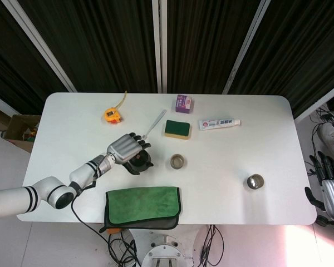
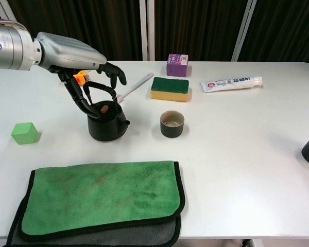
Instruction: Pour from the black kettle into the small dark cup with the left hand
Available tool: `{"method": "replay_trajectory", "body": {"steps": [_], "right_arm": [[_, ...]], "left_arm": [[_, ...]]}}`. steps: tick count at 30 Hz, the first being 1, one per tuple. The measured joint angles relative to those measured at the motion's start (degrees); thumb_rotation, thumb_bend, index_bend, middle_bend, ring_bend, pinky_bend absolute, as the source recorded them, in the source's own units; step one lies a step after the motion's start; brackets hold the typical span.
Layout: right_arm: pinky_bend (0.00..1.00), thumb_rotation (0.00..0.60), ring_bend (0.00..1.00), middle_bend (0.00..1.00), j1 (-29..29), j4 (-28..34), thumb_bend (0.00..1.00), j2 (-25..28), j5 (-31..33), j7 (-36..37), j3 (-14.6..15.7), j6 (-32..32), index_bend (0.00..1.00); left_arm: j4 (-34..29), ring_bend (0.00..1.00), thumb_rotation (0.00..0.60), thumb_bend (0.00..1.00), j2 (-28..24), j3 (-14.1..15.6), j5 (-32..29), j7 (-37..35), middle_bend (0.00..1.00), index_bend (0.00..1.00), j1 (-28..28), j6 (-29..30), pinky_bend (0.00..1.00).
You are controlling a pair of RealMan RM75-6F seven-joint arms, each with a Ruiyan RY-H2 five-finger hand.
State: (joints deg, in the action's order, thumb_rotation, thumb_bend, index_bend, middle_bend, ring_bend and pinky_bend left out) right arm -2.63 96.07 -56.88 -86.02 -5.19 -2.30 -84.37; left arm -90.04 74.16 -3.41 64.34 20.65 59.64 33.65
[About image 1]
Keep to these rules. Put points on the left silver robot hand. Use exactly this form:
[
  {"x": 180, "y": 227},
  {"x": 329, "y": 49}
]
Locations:
[{"x": 122, "y": 148}]

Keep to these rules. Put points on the black teapot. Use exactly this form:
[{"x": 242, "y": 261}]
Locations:
[{"x": 142, "y": 164}]

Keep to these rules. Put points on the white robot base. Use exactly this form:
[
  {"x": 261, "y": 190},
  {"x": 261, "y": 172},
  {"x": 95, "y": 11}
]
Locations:
[{"x": 162, "y": 250}]

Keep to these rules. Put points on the dark cup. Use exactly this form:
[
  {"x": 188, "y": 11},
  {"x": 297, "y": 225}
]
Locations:
[
  {"x": 178, "y": 162},
  {"x": 255, "y": 182}
]

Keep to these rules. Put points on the orange yellow small toy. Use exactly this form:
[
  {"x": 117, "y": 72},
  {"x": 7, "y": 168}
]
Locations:
[{"x": 112, "y": 115}]

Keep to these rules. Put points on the white toothbrush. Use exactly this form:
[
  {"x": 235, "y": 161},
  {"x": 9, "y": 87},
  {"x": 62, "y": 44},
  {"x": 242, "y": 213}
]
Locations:
[{"x": 155, "y": 123}]

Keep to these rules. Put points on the green yellow sponge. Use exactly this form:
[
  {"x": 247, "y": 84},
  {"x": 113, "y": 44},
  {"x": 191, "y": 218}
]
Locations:
[{"x": 177, "y": 128}]

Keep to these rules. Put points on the green and grey cloth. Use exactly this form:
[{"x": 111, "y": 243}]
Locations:
[{"x": 142, "y": 204}]

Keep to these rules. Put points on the purple soap box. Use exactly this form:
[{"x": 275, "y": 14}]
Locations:
[{"x": 184, "y": 104}]

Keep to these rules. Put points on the orange plastic piece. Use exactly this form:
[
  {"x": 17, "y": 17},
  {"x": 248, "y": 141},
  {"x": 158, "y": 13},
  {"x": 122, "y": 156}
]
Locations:
[{"x": 113, "y": 231}]

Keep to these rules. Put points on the white toothpaste tube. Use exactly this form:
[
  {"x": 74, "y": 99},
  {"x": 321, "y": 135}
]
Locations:
[{"x": 217, "y": 123}]

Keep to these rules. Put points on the cardboard box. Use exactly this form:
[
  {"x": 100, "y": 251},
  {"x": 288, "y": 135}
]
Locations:
[{"x": 16, "y": 130}]

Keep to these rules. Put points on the dark pleated curtain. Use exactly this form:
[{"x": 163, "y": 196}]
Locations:
[{"x": 114, "y": 41}]

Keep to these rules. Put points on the white frame post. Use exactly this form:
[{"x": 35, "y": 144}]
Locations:
[
  {"x": 246, "y": 44},
  {"x": 163, "y": 44},
  {"x": 0, "y": 103},
  {"x": 41, "y": 44},
  {"x": 156, "y": 44},
  {"x": 320, "y": 101}
]

